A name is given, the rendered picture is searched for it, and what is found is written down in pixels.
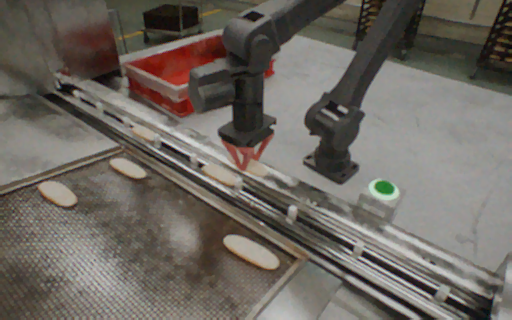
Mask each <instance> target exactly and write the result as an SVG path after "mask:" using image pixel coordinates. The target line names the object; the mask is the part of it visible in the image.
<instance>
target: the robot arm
mask: <svg viewBox="0 0 512 320"><path fill-rule="evenodd" d="M345 1H348V0H268V1H266V2H265V3H263V4H260V5H259V6H257V7H256V8H253V9H250V8H249V9H247V10H246V11H245V12H242V13H241V14H239V15H238V16H235V17H233V19H231V20H230V21H228V22H227V24H226V25H225V26H224V29H223V32H222V41H223V43H224V46H225V47H226V49H227V57H226V58H222V59H218V60H214V61H215V62H212V63H210V64H204V65H201V66H199V67H196V68H193V69H191V70H190V71H189V73H188V77H189V80H188V83H187V89H188V94H189V98H190V100H191V105H192V107H193V109H195V111H196V113H197V114H201V113H206V112H209V111H212V110H215V109H221V108H224V107H228V106H230V105H232V121H230V122H228V123H226V124H224V125H223V126H222V127H219V128H218V136H219V137H221V143H222V144H223V146H224V147H225V148H226V150H227V151H228V152H229V154H230V155H232V159H233V160H234V162H235V163H236V164H237V168H238V169H239V170H240V171H241V172H243V173H244V172H245V171H246V168H247V166H248V164H249V162H250V160H251V159H254V160H256V161H258V160H259V159H260V156H261V155H262V153H263V151H264V150H265V148H266V146H267V145H268V144H269V143H270V141H271V139H272V138H273V136H274V129H273V128H270V127H271V126H272V125H273V124H274V125H275V126H276V124H277V118H274V117H272V116H270V115H268V114H265V113H264V90H265V70H269V69H270V60H272V56H274V55H276V54H277V53H278V52H279V51H281V47H280V46H283V45H284V44H285V43H287V42H289V41H291V40H292V38H293V37H294V36H295V35H296V33H299V32H300V31H301V29H304V28H305V27H306V26H307V25H310V24H311V23H312V22H314V21H316V20H317V19H318V18H320V17H323V15H325V14H326V13H329V12H330V11H331V10H332V9H335V8H336V7H337V6H339V5H341V4H343V3H344V2H345ZM420 3H422V0H387V1H386V2H385V3H384V5H383V7H382V9H381V10H380V11H379V14H378V16H377V17H376V18H375V21H374V23H373V24H372V26H371V28H370V30H369V31H368V32H367V35H366V36H365V38H364V39H363V42H362V44H361V45H360V46H359V49H358V51H357V52H356V53H355V56H354V57H353V59H352V61H350V65H348V67H347V69H346V71H345V73H344V74H343V75H342V78H341V79H340V80H339V81H338V83H337V84H336V86H335V87H333V89H332V90H331V91H324V93H323V94H322V95H321V97H320V100H319V101H316V102H315V103H314V104H312V105H311V107H310V108H309V109H307V111H306V114H305V117H304V125H305V127H307V129H308V130H309V131H310V132H309V135H310V136H319V137H320V138H321V139H320V141H319V142H320V144H319V146H317V147H316V150H313V151H312V152H311V153H310V154H308V155H306V156H305V157H303V161H302V164H303V165H305V166H306V167H307V168H309V169H311V170H313V171H315V172H316V173H319V174H320V175H322V176H323V177H325V178H328V179H329V180H330V181H332V182H335V183H336V184H338V185H343V184H344V183H345V182H347V181H348V180H349V179H350V178H351V177H353V176H354V175H355V174H356V173H358V172H359V169H360V164H357V163H356V162H354V161H352V160H351V157H352V155H351V153H350V150H348V149H349V146H351V145H352V143H353V142H354V141H355V140H356V137H357V136H358V134H359V132H360V123H361V121H362V120H363V119H364V118H365V113H364V111H362V110H361V109H360V108H361V105H362V102H363V100H364V96H365V94H366V92H367V91H368V88H369V87H370V85H371V84H372V83H373V80H374V79H375V77H376V76H377V73H378V72H379V70H381V66H383V64H384V62H385V60H386V59H387V57H388V56H389V53H390V52H391V51H392V49H393V47H394V45H396V43H397V40H398V39H399V37H400V36H401V34H402V32H403V31H404V30H405V27H406V26H407V24H409V20H410V19H411V18H412V16H413V14H414V13H415V11H416V10H417V9H418V7H419V5H420ZM339 105H340V106H342V107H343V108H345V109H347V110H348V111H347V114H345V113H344V112H342V111H341V110H340V109H338V106H339ZM260 142H261V144H260ZM259 144H260V147H259V149H258V150H257V152H256V155H255V152H254V150H255V147H256V145H259ZM236 149H237V150H239V152H240V154H241V155H243V160H242V164H241V162H240V159H239V158H238V155H237V151H236Z"/></svg>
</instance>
